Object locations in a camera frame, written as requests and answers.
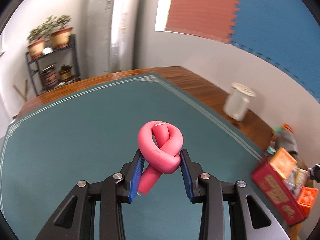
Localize dark orange toy cube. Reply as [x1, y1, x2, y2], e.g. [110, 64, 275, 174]
[297, 186, 318, 208]

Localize black plant shelf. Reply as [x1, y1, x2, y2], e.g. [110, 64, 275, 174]
[25, 34, 81, 96]

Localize black and grey glove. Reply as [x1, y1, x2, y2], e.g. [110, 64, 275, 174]
[274, 129, 298, 155]

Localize red tin box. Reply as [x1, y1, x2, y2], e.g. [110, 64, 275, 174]
[251, 161, 309, 226]

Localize blue foam wall mat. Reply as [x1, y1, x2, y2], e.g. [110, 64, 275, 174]
[230, 0, 319, 100]

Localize red foam wall mat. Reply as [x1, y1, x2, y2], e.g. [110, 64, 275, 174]
[165, 0, 240, 43]

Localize dark brown lower pot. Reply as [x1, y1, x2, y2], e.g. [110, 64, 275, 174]
[40, 64, 59, 90]

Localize small yellow lower pot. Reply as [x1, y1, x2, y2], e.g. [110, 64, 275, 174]
[59, 65, 73, 82]

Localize teal binder clip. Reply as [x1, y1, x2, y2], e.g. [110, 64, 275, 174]
[266, 146, 276, 155]

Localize potted plant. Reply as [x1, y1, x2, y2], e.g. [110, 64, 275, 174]
[46, 15, 73, 50]
[27, 23, 50, 60]

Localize right potted plant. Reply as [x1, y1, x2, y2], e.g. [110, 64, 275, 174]
[46, 15, 73, 50]

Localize left potted plant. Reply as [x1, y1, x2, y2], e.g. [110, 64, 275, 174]
[27, 23, 50, 60]

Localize teal orange toy bus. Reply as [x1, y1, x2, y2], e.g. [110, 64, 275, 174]
[273, 124, 294, 134]

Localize wooden sticks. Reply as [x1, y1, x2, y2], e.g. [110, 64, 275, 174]
[12, 79, 29, 103]

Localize white lidded mug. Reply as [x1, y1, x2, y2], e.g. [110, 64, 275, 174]
[223, 82, 257, 121]

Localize light orange toy cube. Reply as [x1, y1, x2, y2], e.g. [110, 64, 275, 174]
[269, 147, 297, 180]

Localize small white shelf ornament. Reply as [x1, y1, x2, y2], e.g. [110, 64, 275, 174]
[42, 47, 53, 55]

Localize green table mat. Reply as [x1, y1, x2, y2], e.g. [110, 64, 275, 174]
[0, 73, 283, 240]

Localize small pink foam knot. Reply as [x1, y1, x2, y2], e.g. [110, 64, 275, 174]
[137, 121, 183, 194]

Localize white standing air conditioner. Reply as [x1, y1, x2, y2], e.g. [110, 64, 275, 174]
[84, 0, 144, 74]

